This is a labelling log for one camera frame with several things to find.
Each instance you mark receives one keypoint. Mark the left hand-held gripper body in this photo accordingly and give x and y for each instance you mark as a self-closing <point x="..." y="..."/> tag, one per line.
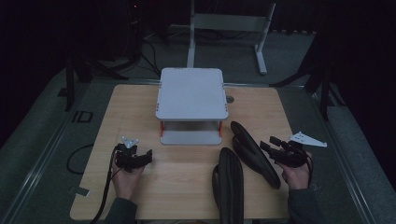
<point x="125" y="160"/>

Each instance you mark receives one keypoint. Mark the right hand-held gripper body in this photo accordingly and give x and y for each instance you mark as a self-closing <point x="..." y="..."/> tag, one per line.
<point x="291" y="155"/>

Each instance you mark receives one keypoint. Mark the black shoe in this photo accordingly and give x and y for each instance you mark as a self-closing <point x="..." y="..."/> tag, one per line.
<point x="229" y="186"/>
<point x="253" y="154"/>

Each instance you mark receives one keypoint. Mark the white two-tier shoe rack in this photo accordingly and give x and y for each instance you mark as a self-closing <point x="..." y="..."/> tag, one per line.
<point x="191" y="102"/>

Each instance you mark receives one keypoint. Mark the person's left hand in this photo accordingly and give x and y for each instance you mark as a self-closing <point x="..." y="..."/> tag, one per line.
<point x="126" y="180"/>

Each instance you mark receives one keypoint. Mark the person's right hand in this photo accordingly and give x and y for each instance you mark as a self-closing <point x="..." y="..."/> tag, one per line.
<point x="295" y="176"/>

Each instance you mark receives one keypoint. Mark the grey tape piece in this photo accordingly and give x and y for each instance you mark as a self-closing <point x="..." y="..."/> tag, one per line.
<point x="81" y="191"/>

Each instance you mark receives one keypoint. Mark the round table grommet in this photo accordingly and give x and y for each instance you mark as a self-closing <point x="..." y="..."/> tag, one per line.
<point x="229" y="99"/>

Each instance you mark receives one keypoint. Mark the black metal stand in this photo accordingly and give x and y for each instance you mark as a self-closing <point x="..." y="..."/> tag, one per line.
<point x="317" y="87"/>
<point x="71" y="84"/>

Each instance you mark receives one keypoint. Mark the white metal stand frame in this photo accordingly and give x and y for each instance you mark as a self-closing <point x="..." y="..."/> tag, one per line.
<point x="229" y="26"/>

